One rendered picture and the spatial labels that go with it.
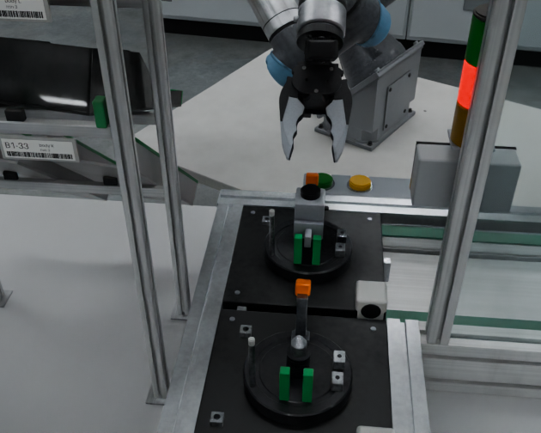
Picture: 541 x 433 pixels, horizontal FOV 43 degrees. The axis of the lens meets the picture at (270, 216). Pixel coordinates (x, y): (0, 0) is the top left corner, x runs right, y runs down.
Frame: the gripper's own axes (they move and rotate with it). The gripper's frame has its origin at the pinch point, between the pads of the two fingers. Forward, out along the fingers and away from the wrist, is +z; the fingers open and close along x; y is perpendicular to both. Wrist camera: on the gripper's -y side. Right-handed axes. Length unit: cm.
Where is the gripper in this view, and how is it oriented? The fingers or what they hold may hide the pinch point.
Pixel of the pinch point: (312, 150)
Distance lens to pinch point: 97.0
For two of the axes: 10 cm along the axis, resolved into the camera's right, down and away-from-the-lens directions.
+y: 0.5, 3.0, 9.5
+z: -0.8, 9.5, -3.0
